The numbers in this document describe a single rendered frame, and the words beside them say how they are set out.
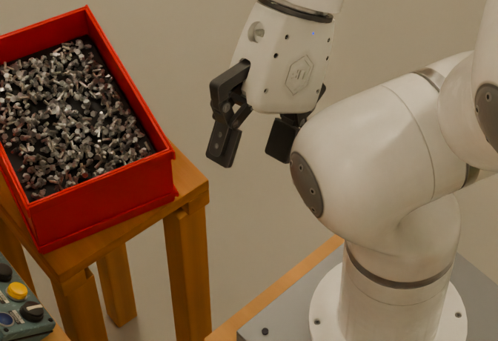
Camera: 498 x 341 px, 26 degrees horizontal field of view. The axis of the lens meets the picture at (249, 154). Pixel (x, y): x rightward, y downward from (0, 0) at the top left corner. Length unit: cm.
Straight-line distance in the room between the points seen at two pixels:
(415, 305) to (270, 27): 35
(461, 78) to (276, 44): 24
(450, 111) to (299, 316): 55
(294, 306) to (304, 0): 46
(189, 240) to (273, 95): 67
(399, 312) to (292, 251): 128
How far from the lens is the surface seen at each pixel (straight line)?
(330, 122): 96
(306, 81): 106
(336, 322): 132
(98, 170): 150
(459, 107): 82
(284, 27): 101
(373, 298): 117
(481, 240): 252
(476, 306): 136
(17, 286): 134
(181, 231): 164
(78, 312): 162
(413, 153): 96
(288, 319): 133
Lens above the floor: 207
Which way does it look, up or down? 52 degrees down
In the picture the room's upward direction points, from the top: straight up
